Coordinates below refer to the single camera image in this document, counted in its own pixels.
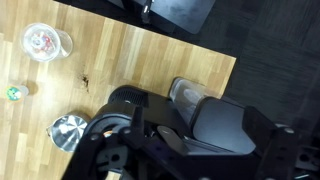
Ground spilled coffee grounds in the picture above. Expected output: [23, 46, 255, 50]
[79, 73, 91, 93]

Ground clear water tank black lid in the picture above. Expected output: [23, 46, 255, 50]
[169, 77, 257, 156]

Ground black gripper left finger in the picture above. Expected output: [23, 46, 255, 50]
[61, 105, 188, 180]

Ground white coffee pod green lid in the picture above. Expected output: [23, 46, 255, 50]
[4, 84, 30, 103]

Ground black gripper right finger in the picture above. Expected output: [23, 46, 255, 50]
[242, 106, 320, 180]

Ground clear glass cup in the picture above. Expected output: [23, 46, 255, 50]
[20, 22, 74, 64]

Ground black Keurig coffee machine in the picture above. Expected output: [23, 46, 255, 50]
[87, 77, 278, 180]

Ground small stainless steel pot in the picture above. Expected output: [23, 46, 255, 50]
[45, 114, 90, 154]

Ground white coffee pod red label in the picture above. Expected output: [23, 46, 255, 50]
[31, 32, 54, 54]

